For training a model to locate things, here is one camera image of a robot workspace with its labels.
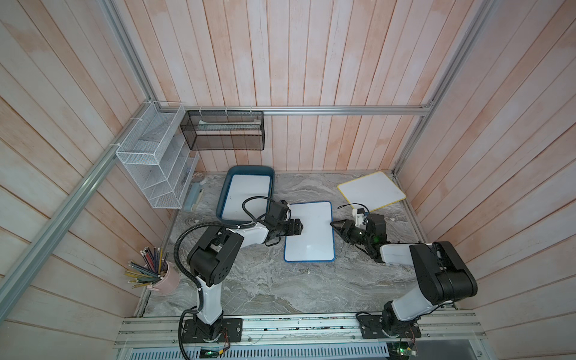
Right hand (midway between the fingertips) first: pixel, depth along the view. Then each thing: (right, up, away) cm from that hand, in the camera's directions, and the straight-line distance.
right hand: (330, 224), depth 92 cm
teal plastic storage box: (-40, +25, +24) cm, 53 cm away
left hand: (-14, -4, +5) cm, 15 cm away
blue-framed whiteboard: (-41, +18, +20) cm, 49 cm away
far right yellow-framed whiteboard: (+28, +14, +23) cm, 39 cm away
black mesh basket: (-48, +43, +12) cm, 66 cm away
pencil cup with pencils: (-65, -16, -14) cm, 68 cm away
